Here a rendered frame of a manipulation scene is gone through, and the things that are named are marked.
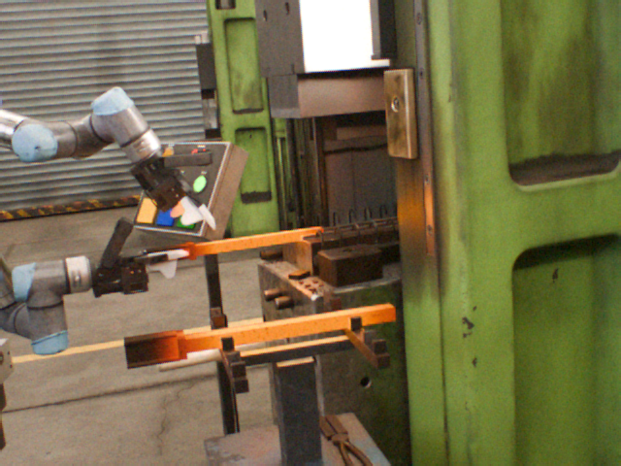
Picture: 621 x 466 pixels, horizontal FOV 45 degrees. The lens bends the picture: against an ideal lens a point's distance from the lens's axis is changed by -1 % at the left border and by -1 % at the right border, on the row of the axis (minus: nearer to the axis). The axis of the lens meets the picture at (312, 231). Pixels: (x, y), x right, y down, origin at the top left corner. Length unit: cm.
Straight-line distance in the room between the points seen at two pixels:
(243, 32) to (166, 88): 315
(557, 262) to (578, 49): 42
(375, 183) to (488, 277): 68
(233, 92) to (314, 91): 493
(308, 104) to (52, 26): 806
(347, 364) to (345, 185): 56
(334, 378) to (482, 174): 55
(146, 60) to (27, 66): 138
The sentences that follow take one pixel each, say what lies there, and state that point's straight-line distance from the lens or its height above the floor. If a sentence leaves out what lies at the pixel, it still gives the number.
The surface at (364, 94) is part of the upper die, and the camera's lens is 170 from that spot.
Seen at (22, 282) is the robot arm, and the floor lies 100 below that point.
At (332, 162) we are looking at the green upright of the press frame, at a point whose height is 114.
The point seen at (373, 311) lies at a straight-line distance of 124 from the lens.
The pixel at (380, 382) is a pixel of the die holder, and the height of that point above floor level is 69.
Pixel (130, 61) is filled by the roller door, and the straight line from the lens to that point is 958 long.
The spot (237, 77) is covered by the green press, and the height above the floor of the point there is 144.
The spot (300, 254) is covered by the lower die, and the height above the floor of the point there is 95.
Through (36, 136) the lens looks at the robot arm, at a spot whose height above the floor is 129.
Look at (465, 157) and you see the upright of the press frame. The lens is 135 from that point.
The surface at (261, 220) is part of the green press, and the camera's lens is 662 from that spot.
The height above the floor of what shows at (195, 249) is 101.
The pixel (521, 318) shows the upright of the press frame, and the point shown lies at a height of 85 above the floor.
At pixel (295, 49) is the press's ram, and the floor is 142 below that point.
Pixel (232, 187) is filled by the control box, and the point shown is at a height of 107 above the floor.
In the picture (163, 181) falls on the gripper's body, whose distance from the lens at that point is 163.
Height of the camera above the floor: 135
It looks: 11 degrees down
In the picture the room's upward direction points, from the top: 5 degrees counter-clockwise
